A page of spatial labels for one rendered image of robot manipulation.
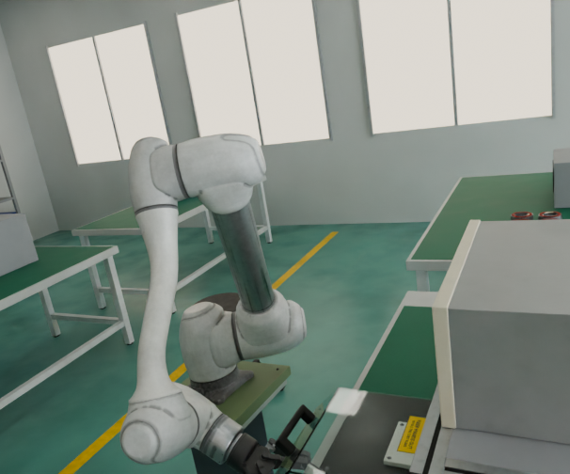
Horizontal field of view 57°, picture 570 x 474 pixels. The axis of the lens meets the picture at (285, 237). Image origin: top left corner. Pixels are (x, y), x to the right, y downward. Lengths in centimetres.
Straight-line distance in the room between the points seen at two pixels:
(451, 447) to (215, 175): 74
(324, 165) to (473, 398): 532
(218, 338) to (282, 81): 477
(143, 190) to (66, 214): 751
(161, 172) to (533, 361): 85
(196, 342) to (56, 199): 730
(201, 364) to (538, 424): 104
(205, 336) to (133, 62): 591
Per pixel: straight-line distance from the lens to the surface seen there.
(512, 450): 87
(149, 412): 103
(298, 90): 606
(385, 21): 573
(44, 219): 882
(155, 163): 125
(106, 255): 383
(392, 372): 173
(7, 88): 874
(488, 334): 80
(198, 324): 161
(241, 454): 118
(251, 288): 147
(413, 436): 96
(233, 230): 134
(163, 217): 123
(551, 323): 79
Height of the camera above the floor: 166
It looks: 16 degrees down
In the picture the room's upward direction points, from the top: 9 degrees counter-clockwise
